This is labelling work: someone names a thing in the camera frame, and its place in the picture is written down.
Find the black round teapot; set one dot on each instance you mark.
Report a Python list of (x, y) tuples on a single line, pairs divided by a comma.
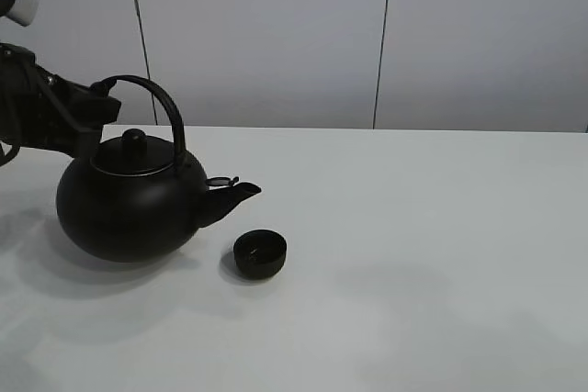
[(140, 197)]

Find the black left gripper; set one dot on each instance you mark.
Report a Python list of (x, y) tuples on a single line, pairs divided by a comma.
[(37, 108)]

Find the small black teacup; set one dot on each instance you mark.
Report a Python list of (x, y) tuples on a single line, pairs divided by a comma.
[(259, 254)]

